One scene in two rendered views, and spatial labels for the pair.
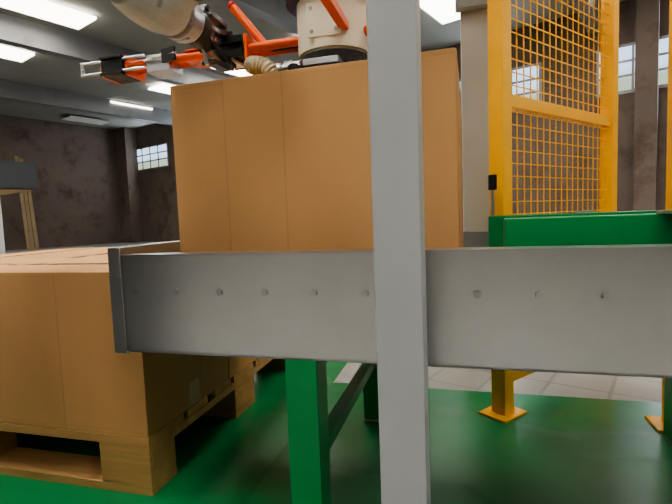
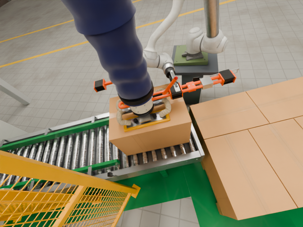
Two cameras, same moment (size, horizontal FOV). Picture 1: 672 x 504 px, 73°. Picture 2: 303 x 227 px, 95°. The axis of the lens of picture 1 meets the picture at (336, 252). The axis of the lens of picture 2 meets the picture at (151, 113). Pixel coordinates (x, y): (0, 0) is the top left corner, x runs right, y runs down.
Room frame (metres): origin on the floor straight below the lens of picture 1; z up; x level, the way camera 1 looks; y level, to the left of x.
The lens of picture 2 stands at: (1.76, -0.07, 1.81)
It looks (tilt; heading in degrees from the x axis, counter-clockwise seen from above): 56 degrees down; 171
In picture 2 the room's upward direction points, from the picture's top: 20 degrees counter-clockwise
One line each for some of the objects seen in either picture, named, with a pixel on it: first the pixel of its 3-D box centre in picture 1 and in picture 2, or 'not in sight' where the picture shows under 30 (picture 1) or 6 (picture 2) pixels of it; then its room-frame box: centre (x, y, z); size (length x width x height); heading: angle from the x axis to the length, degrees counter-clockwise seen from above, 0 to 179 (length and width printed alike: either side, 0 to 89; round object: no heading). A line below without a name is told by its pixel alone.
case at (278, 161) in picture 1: (332, 177); (150, 120); (1.12, 0.00, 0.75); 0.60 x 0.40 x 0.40; 73
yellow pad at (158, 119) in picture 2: not in sight; (145, 119); (1.22, -0.04, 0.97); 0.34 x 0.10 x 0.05; 75
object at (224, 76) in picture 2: (123, 70); (226, 78); (1.29, 0.56, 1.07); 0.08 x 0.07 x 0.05; 75
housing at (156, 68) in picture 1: (164, 66); (206, 83); (1.25, 0.44, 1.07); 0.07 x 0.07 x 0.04; 75
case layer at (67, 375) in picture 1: (94, 308); (265, 142); (1.69, 0.91, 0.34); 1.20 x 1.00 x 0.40; 75
